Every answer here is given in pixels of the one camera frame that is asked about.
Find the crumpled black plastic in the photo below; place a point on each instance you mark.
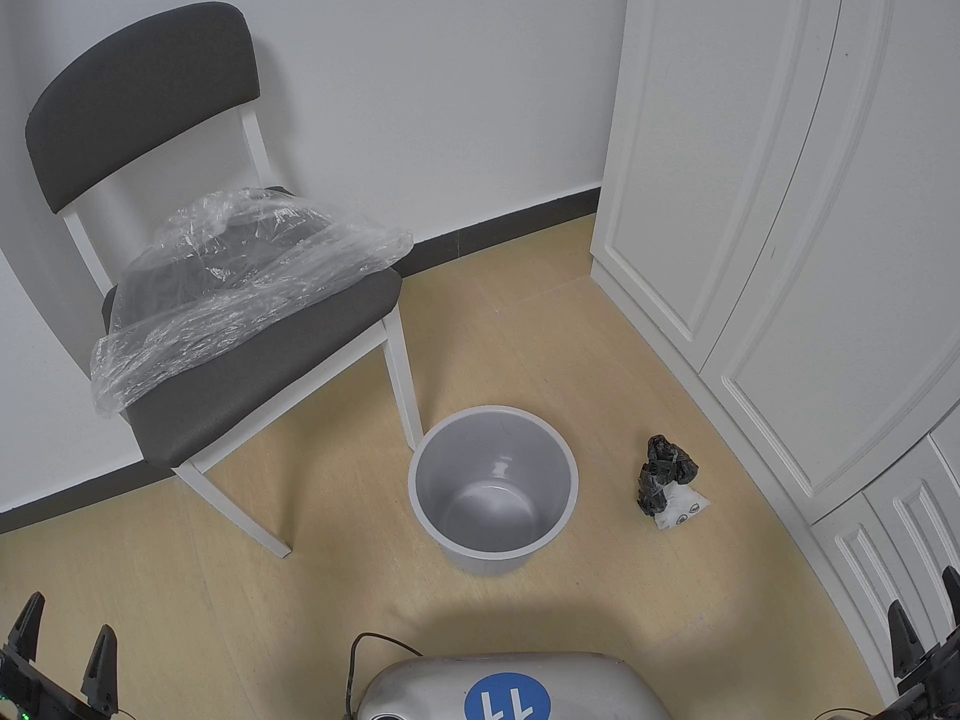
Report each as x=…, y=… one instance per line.
x=660, y=469

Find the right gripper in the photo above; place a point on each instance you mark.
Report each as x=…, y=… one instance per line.
x=937, y=683

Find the clear plastic bag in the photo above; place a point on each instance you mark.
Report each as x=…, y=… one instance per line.
x=225, y=304

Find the white trash bin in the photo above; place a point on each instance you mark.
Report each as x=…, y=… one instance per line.
x=480, y=552

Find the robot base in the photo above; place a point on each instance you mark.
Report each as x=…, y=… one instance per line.
x=517, y=691

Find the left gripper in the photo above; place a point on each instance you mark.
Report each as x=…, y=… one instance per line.
x=37, y=694

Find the dark grey white-framed chair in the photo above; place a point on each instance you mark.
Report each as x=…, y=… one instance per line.
x=247, y=319

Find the white wardrobe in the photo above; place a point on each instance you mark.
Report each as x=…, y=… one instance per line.
x=772, y=214

